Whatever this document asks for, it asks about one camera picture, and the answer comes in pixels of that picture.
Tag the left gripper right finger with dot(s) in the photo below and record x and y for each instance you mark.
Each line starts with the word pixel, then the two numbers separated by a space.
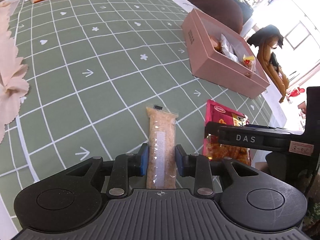
pixel 198 167

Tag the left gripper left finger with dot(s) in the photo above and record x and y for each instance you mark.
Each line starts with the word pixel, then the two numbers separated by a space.
pixel 123 168

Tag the red spicy snack packet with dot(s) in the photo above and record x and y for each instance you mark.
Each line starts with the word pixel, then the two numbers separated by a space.
pixel 219 136

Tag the clear rice cracker bar packet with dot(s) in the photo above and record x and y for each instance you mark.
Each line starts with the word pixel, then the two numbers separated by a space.
pixel 161 172

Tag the yellow red biscuit packet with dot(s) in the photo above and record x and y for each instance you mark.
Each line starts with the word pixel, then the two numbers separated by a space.
pixel 249 62

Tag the white snack packet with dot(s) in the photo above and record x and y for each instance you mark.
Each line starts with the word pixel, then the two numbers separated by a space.
pixel 227 49

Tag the green grid tablecloth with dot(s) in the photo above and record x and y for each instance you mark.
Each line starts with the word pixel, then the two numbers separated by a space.
pixel 93 68

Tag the pink cardboard box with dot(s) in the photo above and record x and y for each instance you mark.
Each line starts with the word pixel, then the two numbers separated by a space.
pixel 209 64

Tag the tan chair with dark clothes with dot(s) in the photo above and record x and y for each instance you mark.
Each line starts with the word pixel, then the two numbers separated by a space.
pixel 267 39

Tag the pink lace doily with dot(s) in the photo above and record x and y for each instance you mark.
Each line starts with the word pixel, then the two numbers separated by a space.
pixel 13 84

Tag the brown upholstered chair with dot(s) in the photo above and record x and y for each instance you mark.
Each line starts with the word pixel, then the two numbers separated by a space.
pixel 227 12

